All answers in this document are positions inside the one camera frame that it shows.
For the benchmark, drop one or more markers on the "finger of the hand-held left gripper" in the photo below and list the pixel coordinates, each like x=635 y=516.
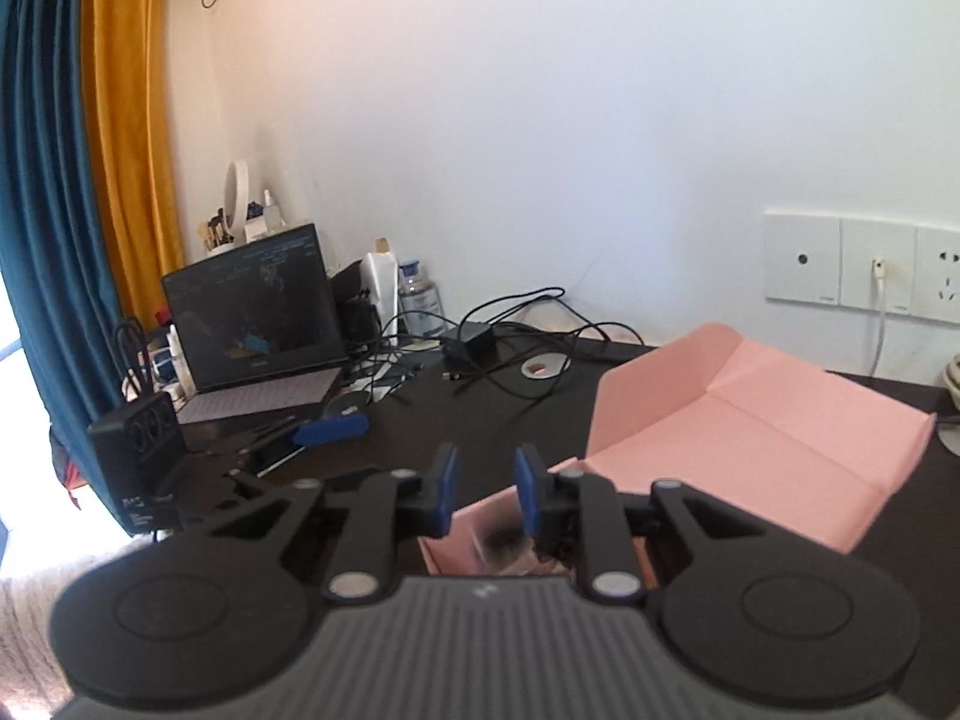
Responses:
x=262 y=486
x=330 y=429

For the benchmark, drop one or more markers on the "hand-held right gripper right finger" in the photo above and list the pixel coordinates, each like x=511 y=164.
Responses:
x=525 y=484

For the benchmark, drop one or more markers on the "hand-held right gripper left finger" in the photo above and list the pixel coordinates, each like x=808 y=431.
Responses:
x=448 y=476

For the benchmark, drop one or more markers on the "pink cardboard box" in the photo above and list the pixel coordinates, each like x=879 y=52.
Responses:
x=750 y=435

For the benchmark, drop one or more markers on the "dark wooden desktop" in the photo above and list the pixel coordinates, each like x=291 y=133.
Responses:
x=525 y=420

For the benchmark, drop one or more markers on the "silver desk grommet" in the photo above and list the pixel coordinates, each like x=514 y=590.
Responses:
x=545 y=366

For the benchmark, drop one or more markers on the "small black speaker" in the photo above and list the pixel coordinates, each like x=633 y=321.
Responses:
x=356 y=307

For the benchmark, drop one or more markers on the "black power adapter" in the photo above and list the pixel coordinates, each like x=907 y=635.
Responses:
x=469 y=345

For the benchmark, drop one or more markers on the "black laptop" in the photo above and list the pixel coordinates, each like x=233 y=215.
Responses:
x=255 y=307

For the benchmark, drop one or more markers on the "white tube with wooden cap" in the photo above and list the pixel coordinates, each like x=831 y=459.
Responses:
x=379 y=292

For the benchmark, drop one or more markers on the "clear plastic bottle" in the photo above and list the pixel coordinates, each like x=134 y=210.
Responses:
x=418 y=307

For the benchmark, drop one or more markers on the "white cup of brushes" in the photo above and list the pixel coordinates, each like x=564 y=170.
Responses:
x=219 y=236

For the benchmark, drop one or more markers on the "white dropper bottle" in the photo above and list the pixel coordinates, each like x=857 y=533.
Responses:
x=273 y=211

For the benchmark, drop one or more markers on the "blue curtain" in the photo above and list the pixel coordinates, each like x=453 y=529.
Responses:
x=45 y=240

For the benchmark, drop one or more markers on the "round white mirror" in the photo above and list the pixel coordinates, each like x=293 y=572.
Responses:
x=238 y=199

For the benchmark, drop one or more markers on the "yellow curtain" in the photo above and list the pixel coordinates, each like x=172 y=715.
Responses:
x=127 y=127

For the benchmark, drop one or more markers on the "beige suction cup holder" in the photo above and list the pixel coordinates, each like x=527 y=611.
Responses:
x=952 y=390

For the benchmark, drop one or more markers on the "white wall socket panel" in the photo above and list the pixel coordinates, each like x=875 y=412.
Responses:
x=825 y=262

